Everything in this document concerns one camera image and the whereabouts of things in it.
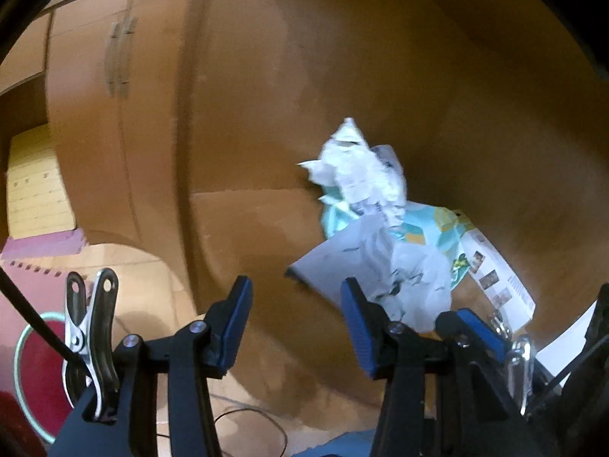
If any thin black floor cable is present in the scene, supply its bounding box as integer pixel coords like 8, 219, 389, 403
209, 393, 289, 457

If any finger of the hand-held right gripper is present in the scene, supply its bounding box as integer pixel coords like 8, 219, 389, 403
435, 308, 507, 365

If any foam puzzle floor mat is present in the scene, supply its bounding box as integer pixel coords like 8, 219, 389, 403
0, 228, 91, 344

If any teal wet wipes packet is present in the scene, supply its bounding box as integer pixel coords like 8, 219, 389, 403
318, 189, 477, 293

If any thick black gripper cable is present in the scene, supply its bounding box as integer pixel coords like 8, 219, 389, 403
0, 267, 79, 360

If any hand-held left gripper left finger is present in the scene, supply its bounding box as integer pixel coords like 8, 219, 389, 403
48, 275, 254, 457

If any metal wardrobe door handle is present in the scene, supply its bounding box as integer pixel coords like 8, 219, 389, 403
118, 16, 138, 98
105, 21, 120, 98

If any yellow chess board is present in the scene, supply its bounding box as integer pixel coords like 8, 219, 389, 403
5, 124, 79, 239

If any wooden wardrobe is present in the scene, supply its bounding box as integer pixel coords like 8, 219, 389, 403
44, 0, 609, 410

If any white green cardboard box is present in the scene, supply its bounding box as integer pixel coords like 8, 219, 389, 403
452, 209, 537, 334

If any red basin with green rim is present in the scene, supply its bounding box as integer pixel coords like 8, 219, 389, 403
12, 309, 96, 446

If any crumpled white paper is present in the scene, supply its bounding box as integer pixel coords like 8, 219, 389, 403
297, 117, 409, 217

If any small silver spring clip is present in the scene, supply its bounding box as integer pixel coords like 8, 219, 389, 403
490, 312, 515, 341

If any white paper sheet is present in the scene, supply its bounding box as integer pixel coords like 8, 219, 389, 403
535, 301, 600, 377

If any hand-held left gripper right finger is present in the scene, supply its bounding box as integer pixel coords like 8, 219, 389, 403
340, 277, 548, 457

